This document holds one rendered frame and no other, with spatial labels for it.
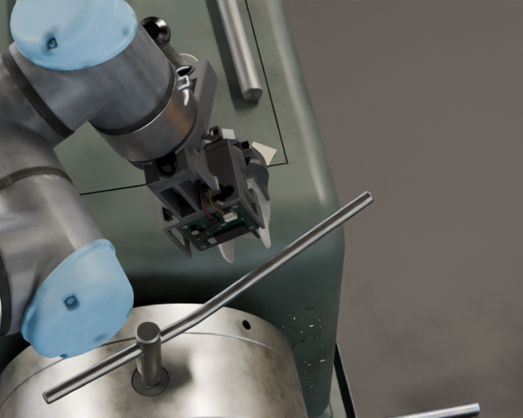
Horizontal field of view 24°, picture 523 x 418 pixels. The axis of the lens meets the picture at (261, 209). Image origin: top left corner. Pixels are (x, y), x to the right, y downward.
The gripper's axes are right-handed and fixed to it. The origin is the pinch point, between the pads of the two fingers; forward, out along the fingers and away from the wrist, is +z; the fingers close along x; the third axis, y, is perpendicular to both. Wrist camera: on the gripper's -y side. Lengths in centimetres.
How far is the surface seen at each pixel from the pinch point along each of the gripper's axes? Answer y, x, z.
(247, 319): 3.1, -5.6, 10.6
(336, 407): -17, -16, 77
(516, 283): -64, 13, 148
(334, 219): 2.7, 7.3, 0.5
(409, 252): -76, -6, 140
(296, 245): 4.3, 3.6, -0.1
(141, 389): 10.9, -14.3, 2.4
